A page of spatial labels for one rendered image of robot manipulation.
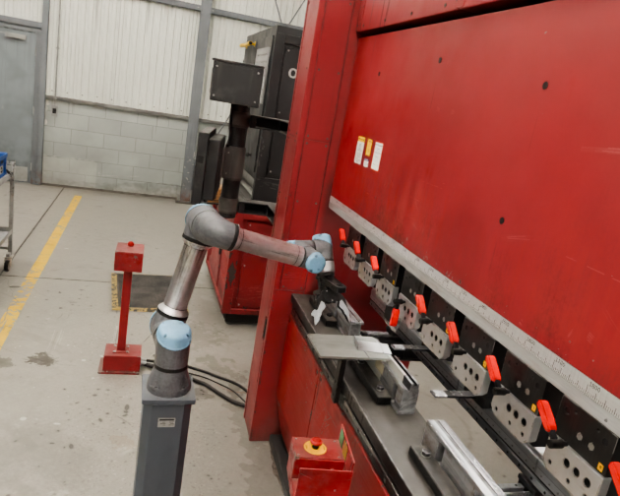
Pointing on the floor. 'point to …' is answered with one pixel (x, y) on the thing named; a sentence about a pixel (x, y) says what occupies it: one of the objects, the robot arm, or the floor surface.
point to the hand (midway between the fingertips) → (333, 324)
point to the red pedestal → (122, 359)
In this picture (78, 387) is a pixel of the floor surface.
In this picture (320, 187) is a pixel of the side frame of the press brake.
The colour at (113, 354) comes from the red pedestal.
